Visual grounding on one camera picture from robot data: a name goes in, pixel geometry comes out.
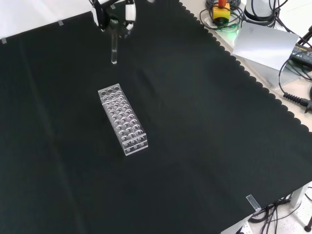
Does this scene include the black bench cloth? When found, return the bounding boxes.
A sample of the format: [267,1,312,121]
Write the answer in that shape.
[0,0,312,234]

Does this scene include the clear glass test tube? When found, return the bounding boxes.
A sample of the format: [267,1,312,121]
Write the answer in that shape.
[110,19,119,65]

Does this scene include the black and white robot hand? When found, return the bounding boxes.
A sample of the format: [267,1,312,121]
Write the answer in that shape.
[88,0,137,39]

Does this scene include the black ribbed cable plug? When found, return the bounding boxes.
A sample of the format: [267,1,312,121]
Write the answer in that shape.
[282,92,312,110]

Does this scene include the clear tape strip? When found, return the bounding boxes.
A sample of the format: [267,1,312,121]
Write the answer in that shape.
[245,194,262,212]

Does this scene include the yellow stop button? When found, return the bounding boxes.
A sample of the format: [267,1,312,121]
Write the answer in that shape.
[212,0,231,25]

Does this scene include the pale board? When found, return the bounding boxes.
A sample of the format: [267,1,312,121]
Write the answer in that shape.
[231,22,300,72]

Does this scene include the black power adapter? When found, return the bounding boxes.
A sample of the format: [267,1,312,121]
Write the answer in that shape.
[289,41,312,66]

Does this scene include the clear plastic test tube rack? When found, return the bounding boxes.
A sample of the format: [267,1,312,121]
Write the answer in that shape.
[97,83,149,157]

